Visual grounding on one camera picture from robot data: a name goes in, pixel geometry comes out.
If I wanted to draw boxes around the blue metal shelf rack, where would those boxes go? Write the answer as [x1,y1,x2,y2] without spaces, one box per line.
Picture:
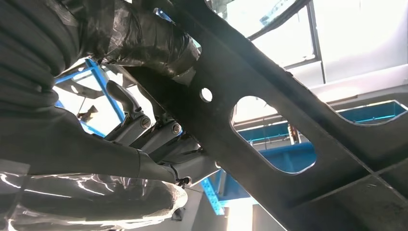
[54,57,408,216]

